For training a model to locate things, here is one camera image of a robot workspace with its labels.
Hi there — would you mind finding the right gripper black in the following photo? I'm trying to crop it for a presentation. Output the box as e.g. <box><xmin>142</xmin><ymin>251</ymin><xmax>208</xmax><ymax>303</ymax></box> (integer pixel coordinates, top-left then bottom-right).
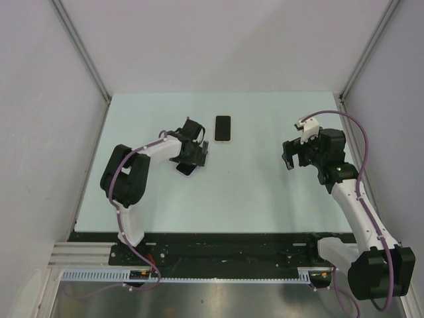
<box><xmin>281</xmin><ymin>130</ymin><xmax>325</xmax><ymax>170</ymax></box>

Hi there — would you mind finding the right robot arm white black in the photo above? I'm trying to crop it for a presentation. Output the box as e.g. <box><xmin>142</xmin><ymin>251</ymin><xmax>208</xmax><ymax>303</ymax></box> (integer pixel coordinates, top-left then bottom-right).
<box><xmin>282</xmin><ymin>129</ymin><xmax>415</xmax><ymax>300</ymax></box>

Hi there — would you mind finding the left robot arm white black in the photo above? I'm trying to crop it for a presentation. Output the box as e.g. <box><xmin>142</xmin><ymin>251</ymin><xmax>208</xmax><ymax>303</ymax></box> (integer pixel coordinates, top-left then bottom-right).
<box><xmin>100</xmin><ymin>118</ymin><xmax>209</xmax><ymax>265</ymax></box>

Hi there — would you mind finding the phone in beige case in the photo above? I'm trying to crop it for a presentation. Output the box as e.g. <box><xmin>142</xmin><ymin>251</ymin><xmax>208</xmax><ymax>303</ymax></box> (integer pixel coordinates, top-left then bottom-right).
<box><xmin>214</xmin><ymin>115</ymin><xmax>231</xmax><ymax>142</ymax></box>

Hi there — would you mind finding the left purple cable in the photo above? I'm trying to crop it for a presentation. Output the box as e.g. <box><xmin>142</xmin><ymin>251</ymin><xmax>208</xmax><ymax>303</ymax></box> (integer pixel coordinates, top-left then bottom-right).
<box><xmin>62</xmin><ymin>129</ymin><xmax>168</xmax><ymax>301</ymax></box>

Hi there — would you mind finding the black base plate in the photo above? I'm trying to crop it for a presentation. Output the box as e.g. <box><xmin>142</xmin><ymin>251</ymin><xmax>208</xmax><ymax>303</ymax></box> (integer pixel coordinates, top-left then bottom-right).
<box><xmin>68</xmin><ymin>231</ymin><xmax>362</xmax><ymax>279</ymax></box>

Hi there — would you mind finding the grey slotted cable duct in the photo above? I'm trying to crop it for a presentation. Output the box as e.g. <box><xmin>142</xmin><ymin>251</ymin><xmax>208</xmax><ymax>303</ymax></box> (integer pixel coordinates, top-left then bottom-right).
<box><xmin>61</xmin><ymin>267</ymin><xmax>331</xmax><ymax>284</ymax></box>

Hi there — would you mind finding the front aluminium rail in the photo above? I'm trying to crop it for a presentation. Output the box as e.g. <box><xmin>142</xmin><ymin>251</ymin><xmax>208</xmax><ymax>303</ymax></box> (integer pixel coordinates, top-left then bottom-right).
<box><xmin>48</xmin><ymin>241</ymin><xmax>117</xmax><ymax>268</ymax></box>

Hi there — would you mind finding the aluminium rail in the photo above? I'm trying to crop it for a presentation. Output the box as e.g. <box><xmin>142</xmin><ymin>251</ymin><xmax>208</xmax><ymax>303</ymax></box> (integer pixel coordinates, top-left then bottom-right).
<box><xmin>337</xmin><ymin>94</ymin><xmax>424</xmax><ymax>318</ymax></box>
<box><xmin>48</xmin><ymin>241</ymin><xmax>117</xmax><ymax>268</ymax></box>

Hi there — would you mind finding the right aluminium frame post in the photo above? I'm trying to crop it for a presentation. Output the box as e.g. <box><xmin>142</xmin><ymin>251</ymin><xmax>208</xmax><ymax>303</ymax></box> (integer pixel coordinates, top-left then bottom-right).
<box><xmin>338</xmin><ymin>0</ymin><xmax>403</xmax><ymax>103</ymax></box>

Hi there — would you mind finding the aluminium frame post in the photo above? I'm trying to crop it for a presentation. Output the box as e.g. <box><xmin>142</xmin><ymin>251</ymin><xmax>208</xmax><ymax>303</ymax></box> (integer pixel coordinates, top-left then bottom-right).
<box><xmin>338</xmin><ymin>0</ymin><xmax>403</xmax><ymax>103</ymax></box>
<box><xmin>48</xmin><ymin>0</ymin><xmax>111</xmax><ymax>105</ymax></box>

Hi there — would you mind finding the right side aluminium rail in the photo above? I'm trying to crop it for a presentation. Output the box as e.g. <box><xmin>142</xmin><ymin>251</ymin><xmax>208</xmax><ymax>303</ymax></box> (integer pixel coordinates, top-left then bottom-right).
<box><xmin>337</xmin><ymin>94</ymin><xmax>424</xmax><ymax>318</ymax></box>

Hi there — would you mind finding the left aluminium frame post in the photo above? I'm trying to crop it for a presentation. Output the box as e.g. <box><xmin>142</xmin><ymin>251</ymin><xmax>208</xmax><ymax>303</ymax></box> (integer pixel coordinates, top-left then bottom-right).
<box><xmin>48</xmin><ymin>0</ymin><xmax>111</xmax><ymax>105</ymax></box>

